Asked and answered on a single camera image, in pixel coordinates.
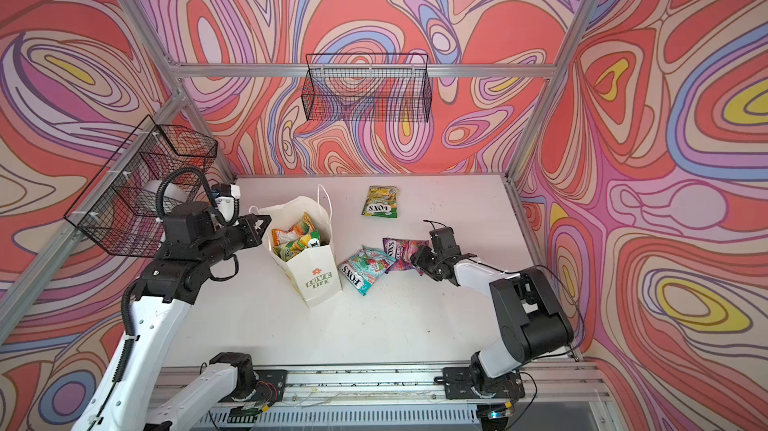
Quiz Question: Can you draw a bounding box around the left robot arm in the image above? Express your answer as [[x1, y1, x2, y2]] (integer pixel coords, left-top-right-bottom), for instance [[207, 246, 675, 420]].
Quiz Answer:
[[73, 167, 271, 430]]

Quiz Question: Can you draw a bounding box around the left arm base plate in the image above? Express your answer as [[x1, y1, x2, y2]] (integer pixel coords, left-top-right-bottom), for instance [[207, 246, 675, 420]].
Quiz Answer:
[[226, 369, 288, 415]]

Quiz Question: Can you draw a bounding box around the green Fox's spring tea bag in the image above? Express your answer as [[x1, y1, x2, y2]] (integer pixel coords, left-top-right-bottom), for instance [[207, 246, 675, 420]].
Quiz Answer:
[[273, 230, 322, 262]]

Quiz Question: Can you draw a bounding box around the orange Fox's fruits bag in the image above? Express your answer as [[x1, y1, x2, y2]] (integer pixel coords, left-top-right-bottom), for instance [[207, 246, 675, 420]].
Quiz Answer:
[[271, 213, 316, 246]]

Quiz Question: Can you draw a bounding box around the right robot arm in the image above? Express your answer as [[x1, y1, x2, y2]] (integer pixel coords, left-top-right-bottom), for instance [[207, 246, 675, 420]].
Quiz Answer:
[[410, 227, 575, 398]]

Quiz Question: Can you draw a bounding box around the teal Fox's mint blossom bag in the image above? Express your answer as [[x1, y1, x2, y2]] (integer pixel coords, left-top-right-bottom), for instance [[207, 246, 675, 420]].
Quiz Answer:
[[338, 246, 396, 296]]

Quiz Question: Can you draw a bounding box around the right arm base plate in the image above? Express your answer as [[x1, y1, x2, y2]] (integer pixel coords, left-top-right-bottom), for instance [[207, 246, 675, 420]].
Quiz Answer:
[[433, 365, 526, 403]]

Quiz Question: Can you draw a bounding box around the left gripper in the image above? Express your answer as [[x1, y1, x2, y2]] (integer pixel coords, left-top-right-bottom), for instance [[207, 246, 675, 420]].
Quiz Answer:
[[195, 212, 270, 270]]

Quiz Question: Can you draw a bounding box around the black wire basket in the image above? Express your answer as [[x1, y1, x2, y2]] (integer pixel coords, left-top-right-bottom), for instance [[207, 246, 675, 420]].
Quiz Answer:
[[64, 116, 218, 257], [301, 52, 433, 123]]

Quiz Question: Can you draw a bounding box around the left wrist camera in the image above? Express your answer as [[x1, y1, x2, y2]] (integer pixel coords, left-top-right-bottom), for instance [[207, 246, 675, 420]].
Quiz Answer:
[[211, 183, 241, 222]]

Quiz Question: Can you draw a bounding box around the white tape roll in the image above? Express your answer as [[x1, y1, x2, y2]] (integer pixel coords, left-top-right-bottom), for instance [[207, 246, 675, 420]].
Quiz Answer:
[[140, 180, 188, 213]]

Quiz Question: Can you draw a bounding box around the black wire basket back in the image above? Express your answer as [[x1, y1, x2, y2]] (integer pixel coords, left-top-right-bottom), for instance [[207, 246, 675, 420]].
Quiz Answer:
[[301, 52, 433, 123]]

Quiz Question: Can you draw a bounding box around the black wire basket left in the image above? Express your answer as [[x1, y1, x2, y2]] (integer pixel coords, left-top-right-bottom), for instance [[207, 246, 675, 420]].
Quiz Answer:
[[64, 116, 218, 257]]

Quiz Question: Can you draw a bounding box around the illustrated paper gift bag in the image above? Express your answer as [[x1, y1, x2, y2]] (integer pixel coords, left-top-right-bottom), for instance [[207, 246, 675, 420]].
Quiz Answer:
[[249, 186, 342, 308]]

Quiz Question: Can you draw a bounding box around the purple Fox's berries bag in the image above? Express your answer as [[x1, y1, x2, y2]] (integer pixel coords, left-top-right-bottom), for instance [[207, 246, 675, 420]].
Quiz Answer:
[[382, 238, 428, 274]]

